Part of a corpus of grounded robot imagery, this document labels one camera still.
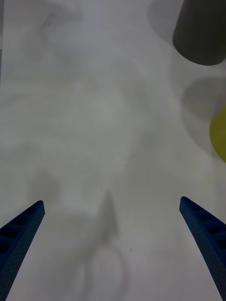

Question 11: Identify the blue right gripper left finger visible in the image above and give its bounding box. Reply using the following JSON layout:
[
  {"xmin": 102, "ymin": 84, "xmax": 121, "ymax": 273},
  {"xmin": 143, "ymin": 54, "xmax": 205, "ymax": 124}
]
[{"xmin": 0, "ymin": 200, "xmax": 46, "ymax": 301}]

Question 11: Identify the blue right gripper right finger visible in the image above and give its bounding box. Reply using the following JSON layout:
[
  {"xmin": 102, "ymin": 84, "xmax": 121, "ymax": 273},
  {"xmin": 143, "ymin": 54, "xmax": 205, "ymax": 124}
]
[{"xmin": 179, "ymin": 196, "xmax": 226, "ymax": 301}]

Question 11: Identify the yellow-green plastic bin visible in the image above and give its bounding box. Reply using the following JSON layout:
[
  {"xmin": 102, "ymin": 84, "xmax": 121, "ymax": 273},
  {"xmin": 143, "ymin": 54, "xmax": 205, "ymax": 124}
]
[{"xmin": 209, "ymin": 104, "xmax": 226, "ymax": 163}]

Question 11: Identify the grey plastic bin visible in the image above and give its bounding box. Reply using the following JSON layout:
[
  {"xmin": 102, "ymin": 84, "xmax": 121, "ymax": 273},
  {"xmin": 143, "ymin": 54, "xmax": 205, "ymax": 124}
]
[{"xmin": 172, "ymin": 0, "xmax": 226, "ymax": 66}]

